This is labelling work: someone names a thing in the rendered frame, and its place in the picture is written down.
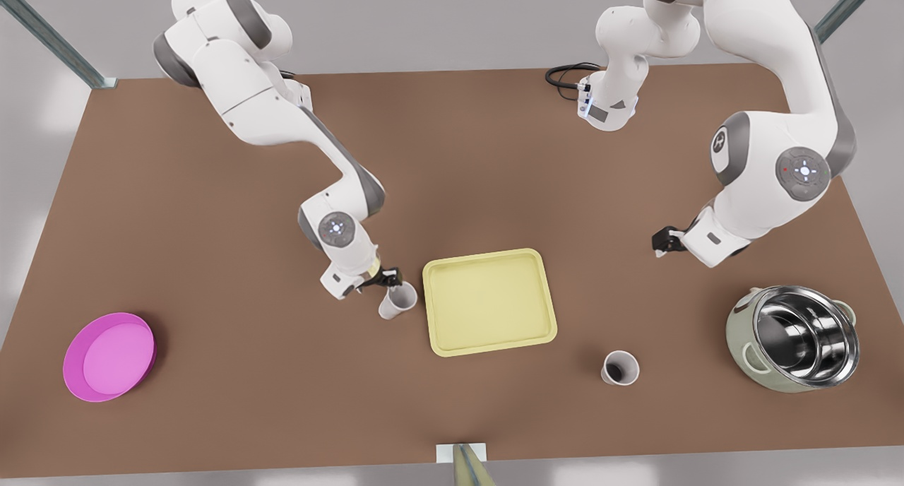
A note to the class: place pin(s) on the yellow rectangular tray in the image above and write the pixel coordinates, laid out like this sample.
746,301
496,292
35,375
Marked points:
489,302

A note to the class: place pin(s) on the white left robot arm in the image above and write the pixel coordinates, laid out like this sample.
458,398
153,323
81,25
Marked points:
777,69

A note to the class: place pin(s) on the pale green steel-lined pot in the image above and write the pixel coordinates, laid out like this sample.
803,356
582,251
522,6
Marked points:
801,338

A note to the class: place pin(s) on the white IKEA cup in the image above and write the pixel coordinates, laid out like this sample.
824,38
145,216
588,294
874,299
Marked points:
395,302
621,368

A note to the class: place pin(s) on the silver frame post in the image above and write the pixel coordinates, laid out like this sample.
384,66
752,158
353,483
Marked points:
49,37
467,465
847,6

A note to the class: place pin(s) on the pink round bowl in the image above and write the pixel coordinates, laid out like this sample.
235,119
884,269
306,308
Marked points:
109,357

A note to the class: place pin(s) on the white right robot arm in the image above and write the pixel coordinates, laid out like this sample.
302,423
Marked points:
254,111

